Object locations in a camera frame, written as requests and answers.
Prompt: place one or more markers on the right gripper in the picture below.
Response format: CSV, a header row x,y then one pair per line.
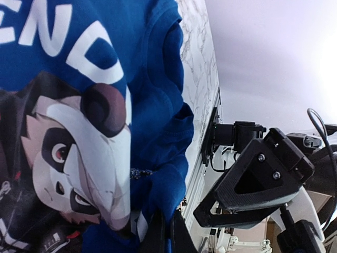
x,y
268,173

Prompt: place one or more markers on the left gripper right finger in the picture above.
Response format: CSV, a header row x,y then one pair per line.
x,y
181,241

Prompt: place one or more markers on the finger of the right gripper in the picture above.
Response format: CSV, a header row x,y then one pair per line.
x,y
240,220

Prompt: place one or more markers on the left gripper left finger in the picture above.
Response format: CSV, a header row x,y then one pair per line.
x,y
154,241

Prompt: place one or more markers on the sparkly flower brooch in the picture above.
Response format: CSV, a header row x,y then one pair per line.
x,y
139,173

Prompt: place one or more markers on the blue printed t-shirt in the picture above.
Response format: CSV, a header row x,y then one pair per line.
x,y
89,90

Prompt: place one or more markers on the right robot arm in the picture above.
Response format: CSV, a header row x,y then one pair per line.
x,y
316,200

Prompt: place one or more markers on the aluminium front rail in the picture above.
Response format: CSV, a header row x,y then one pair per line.
x,y
195,180

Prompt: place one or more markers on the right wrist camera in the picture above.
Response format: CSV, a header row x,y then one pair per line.
x,y
298,237

